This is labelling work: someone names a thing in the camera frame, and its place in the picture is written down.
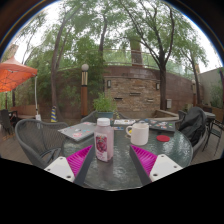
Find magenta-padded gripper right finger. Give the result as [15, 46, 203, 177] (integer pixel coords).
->
[129, 144, 183, 186]

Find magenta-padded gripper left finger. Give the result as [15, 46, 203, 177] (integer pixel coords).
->
[44, 144, 96, 188]

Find pink drink bottle white cap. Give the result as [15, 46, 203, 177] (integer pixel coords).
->
[93, 117, 115, 163]

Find white mug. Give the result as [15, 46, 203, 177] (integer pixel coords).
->
[125, 121, 150, 147]

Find flat round red coaster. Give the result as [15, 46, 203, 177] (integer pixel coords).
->
[155, 134, 171, 143]

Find silver laptop with stickers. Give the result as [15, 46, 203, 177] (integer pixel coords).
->
[58, 121, 97, 142]

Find black laptop with stickers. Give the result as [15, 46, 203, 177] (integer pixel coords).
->
[142, 118, 177, 132]

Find yellow blue striped bollard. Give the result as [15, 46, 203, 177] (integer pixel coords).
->
[50, 105, 58, 123]

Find black jacket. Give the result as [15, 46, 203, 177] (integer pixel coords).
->
[178, 106, 208, 147]

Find potted green plant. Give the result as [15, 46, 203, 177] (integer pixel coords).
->
[92, 92, 118, 120]

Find large dark-trunk tree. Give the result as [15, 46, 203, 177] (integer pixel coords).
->
[113, 0, 208, 111]

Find wooden bench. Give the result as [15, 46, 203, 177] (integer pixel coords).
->
[9, 104, 39, 120]

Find black metal chair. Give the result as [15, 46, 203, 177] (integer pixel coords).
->
[208, 118, 224, 158]

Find round dark patio table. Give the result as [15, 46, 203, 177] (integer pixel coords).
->
[203, 111, 218, 121]

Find dark patio chair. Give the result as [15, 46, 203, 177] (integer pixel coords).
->
[0, 109, 17, 138]

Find leaning thin-trunk tree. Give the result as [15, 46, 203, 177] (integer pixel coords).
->
[19, 0, 111, 123]

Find orange patio umbrella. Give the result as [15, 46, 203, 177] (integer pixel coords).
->
[0, 55, 43, 121]

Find globe lamp post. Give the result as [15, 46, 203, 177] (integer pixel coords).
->
[191, 78, 198, 108]
[80, 63, 90, 118]

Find slim tree by wall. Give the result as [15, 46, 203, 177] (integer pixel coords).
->
[176, 33, 214, 106]

